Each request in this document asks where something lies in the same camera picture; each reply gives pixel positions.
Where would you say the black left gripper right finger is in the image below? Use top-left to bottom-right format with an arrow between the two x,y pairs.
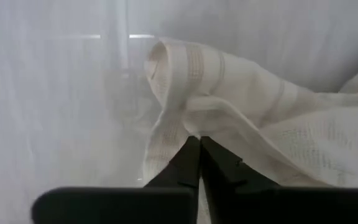
200,136 -> 358,224

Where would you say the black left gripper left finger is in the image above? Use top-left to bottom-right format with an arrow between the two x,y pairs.
31,136 -> 201,224

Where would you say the cream plaid towel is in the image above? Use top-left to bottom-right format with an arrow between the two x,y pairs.
141,37 -> 358,190

